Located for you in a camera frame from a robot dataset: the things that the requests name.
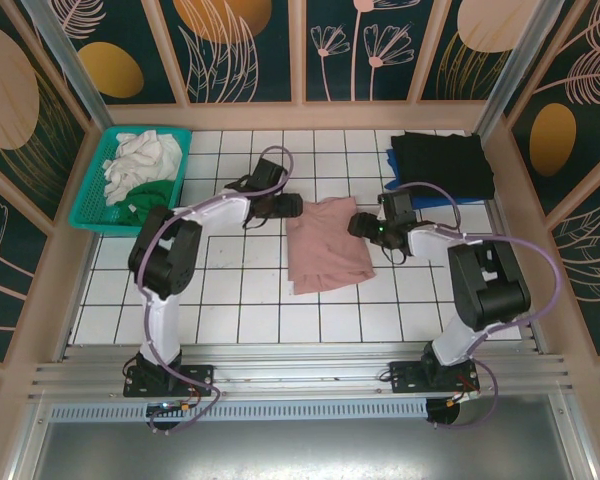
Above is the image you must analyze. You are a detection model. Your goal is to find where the green crumpled t-shirt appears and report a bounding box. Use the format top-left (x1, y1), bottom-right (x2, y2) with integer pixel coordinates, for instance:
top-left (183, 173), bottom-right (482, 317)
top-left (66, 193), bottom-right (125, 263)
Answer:
top-left (117, 179), bottom-right (179, 229)

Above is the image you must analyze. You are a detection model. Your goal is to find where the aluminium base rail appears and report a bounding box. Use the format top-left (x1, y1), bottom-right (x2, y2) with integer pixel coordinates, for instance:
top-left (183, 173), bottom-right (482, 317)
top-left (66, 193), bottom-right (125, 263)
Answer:
top-left (27, 342), bottom-right (581, 401)

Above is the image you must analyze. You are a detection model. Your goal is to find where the slotted grey cable duct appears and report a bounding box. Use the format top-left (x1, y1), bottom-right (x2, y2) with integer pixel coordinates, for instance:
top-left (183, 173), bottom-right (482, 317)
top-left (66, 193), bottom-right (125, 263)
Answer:
top-left (47, 398), bottom-right (430, 422)

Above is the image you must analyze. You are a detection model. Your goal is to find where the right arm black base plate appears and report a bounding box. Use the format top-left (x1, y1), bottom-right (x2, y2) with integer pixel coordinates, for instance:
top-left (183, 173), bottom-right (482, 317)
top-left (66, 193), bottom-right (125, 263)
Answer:
top-left (388, 359), bottom-right (481, 397)

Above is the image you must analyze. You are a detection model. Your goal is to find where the teal plastic basket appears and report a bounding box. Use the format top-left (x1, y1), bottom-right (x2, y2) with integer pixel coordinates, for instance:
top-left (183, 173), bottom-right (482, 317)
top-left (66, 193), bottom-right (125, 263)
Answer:
top-left (68, 125), bottom-right (193, 239)

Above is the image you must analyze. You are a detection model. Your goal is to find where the orange disc leaf wall panel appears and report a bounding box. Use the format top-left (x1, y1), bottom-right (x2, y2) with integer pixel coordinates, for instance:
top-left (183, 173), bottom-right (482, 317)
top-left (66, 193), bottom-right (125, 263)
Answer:
top-left (157, 0), bottom-right (294, 104)

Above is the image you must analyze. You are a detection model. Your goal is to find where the large pale disc wall panel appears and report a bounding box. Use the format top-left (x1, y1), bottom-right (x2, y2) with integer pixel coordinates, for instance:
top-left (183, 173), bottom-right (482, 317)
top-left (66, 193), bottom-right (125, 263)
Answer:
top-left (0, 0), bottom-right (91, 221)

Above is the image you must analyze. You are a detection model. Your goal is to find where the flower print wall panel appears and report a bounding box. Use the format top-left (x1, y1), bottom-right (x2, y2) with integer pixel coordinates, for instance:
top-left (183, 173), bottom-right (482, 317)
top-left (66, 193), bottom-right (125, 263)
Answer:
top-left (304, 0), bottom-right (425, 103)

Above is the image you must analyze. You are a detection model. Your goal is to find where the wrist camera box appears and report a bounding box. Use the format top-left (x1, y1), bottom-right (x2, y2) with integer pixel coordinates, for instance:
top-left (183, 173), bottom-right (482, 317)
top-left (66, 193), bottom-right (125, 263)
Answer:
top-left (378, 192), bottom-right (418, 225)
top-left (249, 157), bottom-right (287, 192)

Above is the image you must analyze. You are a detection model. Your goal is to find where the white crumpled t-shirt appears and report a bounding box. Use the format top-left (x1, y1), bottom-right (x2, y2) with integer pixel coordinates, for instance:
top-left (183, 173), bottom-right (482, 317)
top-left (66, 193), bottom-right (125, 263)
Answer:
top-left (102, 130), bottom-right (184, 208)

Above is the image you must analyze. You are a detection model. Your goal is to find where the small controller board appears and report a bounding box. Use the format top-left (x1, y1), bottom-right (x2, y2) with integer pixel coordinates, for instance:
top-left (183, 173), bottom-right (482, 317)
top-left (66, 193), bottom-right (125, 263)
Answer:
top-left (146, 400), bottom-right (192, 419)

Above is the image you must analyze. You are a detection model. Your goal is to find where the grey metal sheet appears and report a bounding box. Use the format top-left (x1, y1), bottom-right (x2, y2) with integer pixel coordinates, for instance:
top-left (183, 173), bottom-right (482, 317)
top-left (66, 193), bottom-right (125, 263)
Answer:
top-left (32, 418), bottom-right (576, 480)

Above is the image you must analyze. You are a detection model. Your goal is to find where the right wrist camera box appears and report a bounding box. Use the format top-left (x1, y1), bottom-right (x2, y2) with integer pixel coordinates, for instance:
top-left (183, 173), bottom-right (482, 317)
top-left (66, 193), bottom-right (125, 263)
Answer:
top-left (378, 192), bottom-right (418, 225)

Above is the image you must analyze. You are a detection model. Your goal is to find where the pink t-shirt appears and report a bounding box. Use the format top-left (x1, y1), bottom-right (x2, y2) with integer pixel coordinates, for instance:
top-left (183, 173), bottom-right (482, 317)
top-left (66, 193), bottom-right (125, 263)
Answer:
top-left (285, 196), bottom-right (377, 297)

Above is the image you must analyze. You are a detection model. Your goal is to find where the blue folded t-shirt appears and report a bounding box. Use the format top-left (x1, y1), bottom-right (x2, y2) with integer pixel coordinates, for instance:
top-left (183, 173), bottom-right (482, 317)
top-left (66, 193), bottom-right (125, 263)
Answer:
top-left (383, 147), bottom-right (486, 211)

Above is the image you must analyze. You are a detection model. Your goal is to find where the pink fern wall panel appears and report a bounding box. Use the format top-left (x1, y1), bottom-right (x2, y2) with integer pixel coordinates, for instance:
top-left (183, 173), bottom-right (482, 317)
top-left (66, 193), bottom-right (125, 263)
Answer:
top-left (549, 172), bottom-right (600, 357)

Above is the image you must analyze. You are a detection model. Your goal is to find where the single flower wall panel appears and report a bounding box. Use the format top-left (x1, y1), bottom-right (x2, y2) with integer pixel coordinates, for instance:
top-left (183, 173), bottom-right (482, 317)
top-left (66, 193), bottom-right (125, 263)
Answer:
top-left (0, 152), bottom-right (51, 362)

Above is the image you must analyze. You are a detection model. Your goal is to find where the aluminium corner post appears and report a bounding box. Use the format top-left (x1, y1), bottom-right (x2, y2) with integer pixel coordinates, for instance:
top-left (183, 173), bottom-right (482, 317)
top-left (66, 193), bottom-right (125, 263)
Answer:
top-left (479, 0), bottom-right (551, 139)
top-left (19, 0), bottom-right (114, 132)

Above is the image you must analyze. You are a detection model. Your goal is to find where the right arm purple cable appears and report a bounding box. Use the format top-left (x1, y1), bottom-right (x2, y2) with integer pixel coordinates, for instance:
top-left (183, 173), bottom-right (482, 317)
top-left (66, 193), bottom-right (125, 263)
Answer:
top-left (379, 181), bottom-right (565, 431)

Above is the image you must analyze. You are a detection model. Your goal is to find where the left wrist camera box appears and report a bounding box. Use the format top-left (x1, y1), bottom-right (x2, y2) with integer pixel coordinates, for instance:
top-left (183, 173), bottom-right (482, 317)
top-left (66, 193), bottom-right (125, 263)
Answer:
top-left (249, 157), bottom-right (287, 192)

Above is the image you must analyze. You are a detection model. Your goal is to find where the orange oval fern wall panel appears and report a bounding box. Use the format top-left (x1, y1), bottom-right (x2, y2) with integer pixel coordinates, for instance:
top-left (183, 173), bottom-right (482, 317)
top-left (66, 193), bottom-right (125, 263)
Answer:
top-left (502, 0), bottom-right (600, 214)

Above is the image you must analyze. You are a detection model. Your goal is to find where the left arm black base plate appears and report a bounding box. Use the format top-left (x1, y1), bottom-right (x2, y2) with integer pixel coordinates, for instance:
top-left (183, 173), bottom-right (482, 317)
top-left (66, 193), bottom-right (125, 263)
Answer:
top-left (123, 363), bottom-right (216, 399)

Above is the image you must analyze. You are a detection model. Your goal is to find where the pale disc gold lines panel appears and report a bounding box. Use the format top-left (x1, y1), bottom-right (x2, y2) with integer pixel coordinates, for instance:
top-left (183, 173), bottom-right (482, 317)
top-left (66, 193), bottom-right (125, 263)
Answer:
top-left (418, 0), bottom-right (529, 101)

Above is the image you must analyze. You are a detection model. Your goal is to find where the black folded t-shirt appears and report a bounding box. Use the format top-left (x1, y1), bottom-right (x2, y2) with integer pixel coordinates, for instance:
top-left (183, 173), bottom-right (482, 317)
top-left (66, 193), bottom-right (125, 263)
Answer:
top-left (390, 130), bottom-right (497, 199)

